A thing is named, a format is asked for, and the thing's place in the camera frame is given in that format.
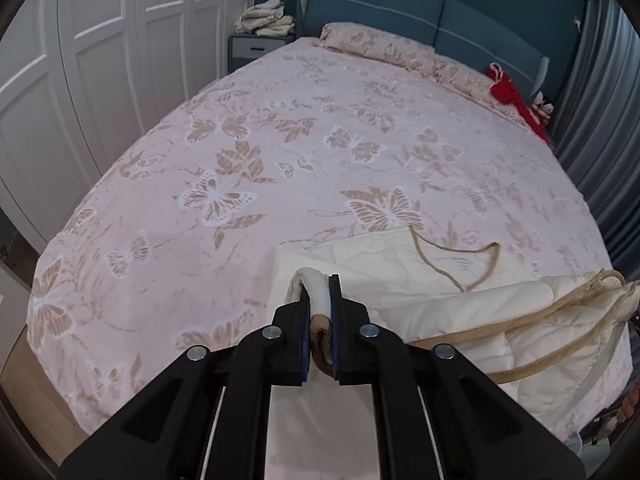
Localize bed with butterfly cover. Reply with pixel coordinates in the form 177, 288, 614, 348
27, 35, 631, 480

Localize grey curtain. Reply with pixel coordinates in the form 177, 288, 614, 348
550, 0, 640, 272

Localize red garment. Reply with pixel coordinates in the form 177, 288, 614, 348
489, 62, 551, 141

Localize blue upholstered headboard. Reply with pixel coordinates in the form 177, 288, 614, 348
295, 0, 551, 107

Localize cream quilted jacket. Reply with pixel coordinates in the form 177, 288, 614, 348
274, 225, 640, 428

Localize blue-grey nightstand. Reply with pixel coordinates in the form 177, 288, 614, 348
227, 34, 297, 75

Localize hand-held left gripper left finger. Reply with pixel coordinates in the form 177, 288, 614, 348
60, 287, 313, 480

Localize small plush doll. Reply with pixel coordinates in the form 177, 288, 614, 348
530, 92, 557, 127

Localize pink patterned pillow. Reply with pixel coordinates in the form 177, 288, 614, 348
432, 55, 502, 107
319, 22, 437, 69

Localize white wardrobe doors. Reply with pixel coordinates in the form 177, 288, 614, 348
0, 0, 262, 242

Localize pile of cream clothes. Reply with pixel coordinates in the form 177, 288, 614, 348
237, 0, 297, 37

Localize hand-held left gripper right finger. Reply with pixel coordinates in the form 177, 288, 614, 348
327, 275, 586, 480

